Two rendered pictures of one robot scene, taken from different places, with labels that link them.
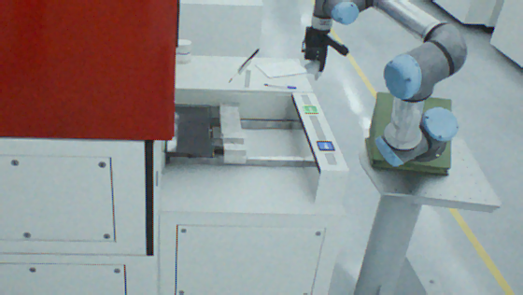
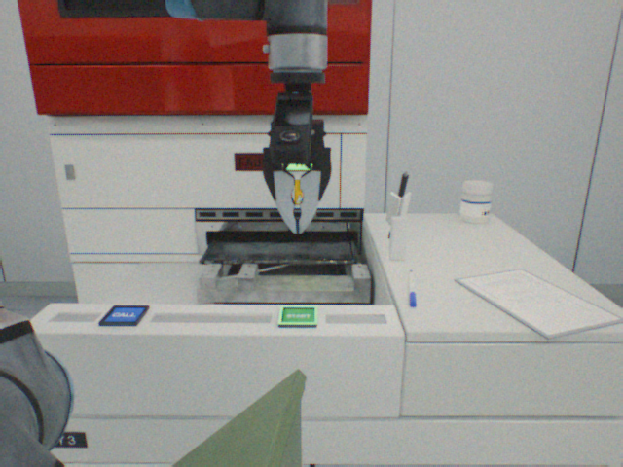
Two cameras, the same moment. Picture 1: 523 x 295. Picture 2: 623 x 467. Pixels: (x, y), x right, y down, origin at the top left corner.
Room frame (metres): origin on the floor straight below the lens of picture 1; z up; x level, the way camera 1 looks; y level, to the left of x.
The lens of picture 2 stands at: (1.82, -1.07, 1.29)
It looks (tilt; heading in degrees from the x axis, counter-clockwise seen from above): 18 degrees down; 92
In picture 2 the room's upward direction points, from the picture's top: straight up
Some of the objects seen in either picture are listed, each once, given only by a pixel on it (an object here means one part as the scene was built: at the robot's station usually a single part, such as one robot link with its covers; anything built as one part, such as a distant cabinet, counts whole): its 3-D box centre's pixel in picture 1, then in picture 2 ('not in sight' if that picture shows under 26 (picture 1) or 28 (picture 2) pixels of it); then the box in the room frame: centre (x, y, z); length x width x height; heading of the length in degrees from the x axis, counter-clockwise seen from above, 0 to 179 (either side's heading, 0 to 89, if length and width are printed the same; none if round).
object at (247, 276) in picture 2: (233, 138); (248, 275); (1.65, -0.15, 0.89); 0.08 x 0.03 x 0.03; 92
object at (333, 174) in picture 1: (314, 142); (217, 358); (1.65, -0.46, 0.89); 0.55 x 0.09 x 0.14; 2
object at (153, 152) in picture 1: (159, 126); (210, 191); (1.51, 0.12, 1.02); 0.82 x 0.03 x 0.40; 2
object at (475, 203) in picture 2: (183, 51); (475, 201); (2.19, 0.07, 1.01); 0.07 x 0.07 x 0.10
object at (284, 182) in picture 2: (314, 70); (286, 197); (1.76, -0.44, 1.14); 0.06 x 0.03 x 0.09; 92
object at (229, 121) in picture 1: (232, 133); (284, 288); (1.73, -0.15, 0.87); 0.36 x 0.08 x 0.03; 2
